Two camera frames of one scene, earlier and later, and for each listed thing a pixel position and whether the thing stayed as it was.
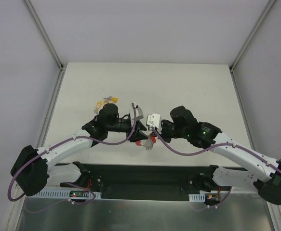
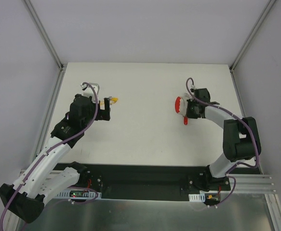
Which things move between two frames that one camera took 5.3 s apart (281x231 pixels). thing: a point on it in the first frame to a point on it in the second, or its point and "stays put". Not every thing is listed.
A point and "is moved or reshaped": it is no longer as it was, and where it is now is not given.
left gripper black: (135, 130) to (106, 109)
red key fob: (153, 137) is moved or reshaped
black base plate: (148, 182) stays put
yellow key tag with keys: (100, 104) stays put
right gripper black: (163, 130) to (190, 109)
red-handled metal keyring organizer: (148, 143) to (180, 106)
